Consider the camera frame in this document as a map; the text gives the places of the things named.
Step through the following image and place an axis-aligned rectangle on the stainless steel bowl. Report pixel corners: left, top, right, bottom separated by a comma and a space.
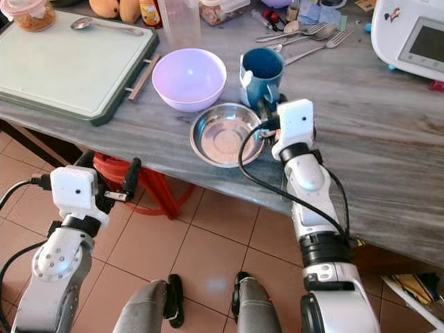
189, 102, 266, 169

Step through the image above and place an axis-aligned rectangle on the blue ceramic mug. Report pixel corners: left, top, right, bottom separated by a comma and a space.
239, 46, 286, 109

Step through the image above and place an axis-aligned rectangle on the red plastic stool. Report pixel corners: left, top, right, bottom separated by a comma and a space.
93, 152, 178, 220

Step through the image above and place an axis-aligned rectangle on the steel fork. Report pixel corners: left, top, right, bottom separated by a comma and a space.
284, 27, 355, 67

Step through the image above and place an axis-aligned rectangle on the lilac plastic bowl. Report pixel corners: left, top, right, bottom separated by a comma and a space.
151, 48, 228, 114

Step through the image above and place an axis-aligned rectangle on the blue cloth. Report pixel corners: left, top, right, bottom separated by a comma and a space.
297, 2, 342, 26

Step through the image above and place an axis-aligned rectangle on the clear lidded container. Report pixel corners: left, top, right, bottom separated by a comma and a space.
197, 0, 245, 28

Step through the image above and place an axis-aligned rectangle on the clear plastic cup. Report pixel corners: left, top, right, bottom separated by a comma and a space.
157, 0, 203, 50

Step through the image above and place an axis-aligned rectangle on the white kitchen appliance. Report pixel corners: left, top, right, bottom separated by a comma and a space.
370, 0, 444, 83

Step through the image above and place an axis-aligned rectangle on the orange sauce bottle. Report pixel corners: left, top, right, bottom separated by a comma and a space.
139, 0, 164, 29

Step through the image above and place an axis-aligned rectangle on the pink lidded food jar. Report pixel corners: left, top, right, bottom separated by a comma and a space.
0, 0, 57, 33

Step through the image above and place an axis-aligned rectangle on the yellow mango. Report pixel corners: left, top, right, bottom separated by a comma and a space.
118, 0, 142, 26
88, 0, 121, 20

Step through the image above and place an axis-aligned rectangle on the grey right robot leg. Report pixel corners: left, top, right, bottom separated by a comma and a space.
232, 270, 303, 333

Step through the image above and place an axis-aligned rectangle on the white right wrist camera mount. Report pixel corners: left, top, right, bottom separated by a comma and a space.
271, 99, 315, 162

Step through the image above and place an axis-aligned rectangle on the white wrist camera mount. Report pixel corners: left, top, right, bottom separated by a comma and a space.
49, 164, 110, 228
271, 99, 315, 162

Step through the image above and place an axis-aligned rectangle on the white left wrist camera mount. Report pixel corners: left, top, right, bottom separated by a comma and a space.
49, 164, 110, 228

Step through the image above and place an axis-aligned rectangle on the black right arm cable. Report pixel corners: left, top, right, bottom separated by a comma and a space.
237, 118, 356, 244

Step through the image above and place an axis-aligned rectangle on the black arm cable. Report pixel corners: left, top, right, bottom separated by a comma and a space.
0, 175, 52, 333
237, 118, 356, 244

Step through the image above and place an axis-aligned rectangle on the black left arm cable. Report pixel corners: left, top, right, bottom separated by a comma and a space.
0, 175, 52, 333

